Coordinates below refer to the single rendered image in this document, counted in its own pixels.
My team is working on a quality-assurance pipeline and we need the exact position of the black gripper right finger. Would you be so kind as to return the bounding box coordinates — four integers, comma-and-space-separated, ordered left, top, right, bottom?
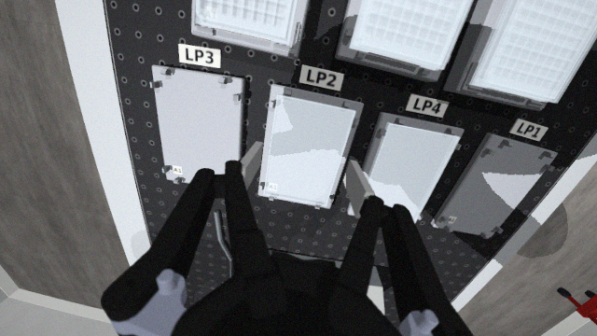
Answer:
322, 160, 474, 336

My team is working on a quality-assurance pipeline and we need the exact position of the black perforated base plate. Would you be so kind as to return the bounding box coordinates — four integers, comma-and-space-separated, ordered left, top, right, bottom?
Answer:
103, 0, 597, 309

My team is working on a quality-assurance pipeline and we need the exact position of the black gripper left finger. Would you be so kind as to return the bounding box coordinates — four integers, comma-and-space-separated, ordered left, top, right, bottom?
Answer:
101, 141, 288, 336

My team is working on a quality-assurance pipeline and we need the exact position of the white button panel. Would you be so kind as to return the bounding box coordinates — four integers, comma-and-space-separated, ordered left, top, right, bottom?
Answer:
214, 210, 384, 314

